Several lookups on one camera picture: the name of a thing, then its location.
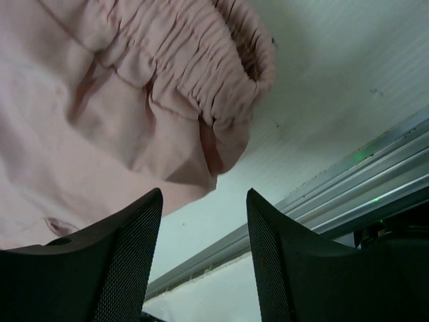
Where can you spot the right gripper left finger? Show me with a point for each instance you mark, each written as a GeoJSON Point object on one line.
{"type": "Point", "coordinates": [99, 273]}

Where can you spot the pink trousers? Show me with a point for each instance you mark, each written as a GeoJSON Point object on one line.
{"type": "Point", "coordinates": [103, 101]}

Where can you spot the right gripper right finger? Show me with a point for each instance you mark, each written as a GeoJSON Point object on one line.
{"type": "Point", "coordinates": [304, 276]}

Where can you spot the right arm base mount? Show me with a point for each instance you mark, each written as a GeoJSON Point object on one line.
{"type": "Point", "coordinates": [405, 217]}

